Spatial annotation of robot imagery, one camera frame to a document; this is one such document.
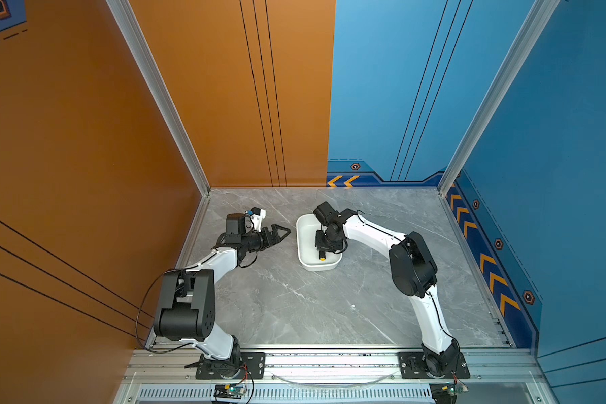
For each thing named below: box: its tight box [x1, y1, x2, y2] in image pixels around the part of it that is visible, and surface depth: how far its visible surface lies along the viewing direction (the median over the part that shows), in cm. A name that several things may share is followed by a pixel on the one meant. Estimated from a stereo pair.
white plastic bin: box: [296, 212, 343, 272], surface depth 97 cm
